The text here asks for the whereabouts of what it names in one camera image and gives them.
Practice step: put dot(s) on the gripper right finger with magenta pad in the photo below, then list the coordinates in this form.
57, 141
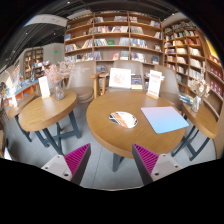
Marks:
152, 166

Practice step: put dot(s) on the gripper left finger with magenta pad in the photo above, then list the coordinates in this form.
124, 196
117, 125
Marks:
72, 166

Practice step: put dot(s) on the pastel gradient mouse pad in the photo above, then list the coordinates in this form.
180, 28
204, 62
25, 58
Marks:
164, 119

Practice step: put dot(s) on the oval patterned mouse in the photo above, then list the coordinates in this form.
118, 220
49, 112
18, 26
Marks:
124, 119

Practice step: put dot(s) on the round wooden centre table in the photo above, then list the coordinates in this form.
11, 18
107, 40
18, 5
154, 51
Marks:
118, 139

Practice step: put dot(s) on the round wooden table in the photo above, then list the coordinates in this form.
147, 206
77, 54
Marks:
203, 121
43, 115
118, 139

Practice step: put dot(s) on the round wooden left table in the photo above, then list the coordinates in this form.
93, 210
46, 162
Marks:
43, 115

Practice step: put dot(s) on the round wooden right table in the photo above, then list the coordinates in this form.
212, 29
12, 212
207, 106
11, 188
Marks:
203, 121

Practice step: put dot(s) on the wooden table far left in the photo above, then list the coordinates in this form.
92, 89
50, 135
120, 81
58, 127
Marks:
14, 112

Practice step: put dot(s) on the beige chair right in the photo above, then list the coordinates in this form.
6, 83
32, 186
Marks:
169, 88

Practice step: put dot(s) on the beige chair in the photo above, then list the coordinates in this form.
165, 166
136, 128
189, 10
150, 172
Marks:
136, 69
169, 88
80, 81

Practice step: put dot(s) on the book on display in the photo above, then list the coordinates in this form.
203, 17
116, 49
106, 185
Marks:
136, 82

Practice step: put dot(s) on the beige chair left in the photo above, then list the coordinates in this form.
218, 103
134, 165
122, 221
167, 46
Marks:
80, 81

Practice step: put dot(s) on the white sign on left table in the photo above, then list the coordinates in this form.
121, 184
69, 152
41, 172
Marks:
44, 87

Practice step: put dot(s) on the white red sign stand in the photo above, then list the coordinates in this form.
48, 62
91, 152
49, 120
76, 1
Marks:
154, 84

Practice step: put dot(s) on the small wooden side table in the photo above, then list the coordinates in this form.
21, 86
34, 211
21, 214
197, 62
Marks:
99, 83

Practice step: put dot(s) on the glass vase with dried flowers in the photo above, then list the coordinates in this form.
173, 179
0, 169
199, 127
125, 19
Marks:
201, 87

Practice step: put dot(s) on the glass vase with pink flowers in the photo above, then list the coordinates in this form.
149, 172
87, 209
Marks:
56, 73

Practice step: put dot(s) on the white display board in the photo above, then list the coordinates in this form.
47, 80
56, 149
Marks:
120, 78

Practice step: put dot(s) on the beige chair centre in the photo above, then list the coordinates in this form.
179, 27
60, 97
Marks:
136, 69

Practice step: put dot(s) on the wooden bookshelf right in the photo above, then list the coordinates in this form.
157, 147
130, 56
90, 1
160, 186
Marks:
189, 53

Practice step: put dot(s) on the wooden bookshelf far left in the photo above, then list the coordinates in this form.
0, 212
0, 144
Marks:
33, 63

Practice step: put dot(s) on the large wooden bookshelf centre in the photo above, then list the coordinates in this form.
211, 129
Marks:
109, 36

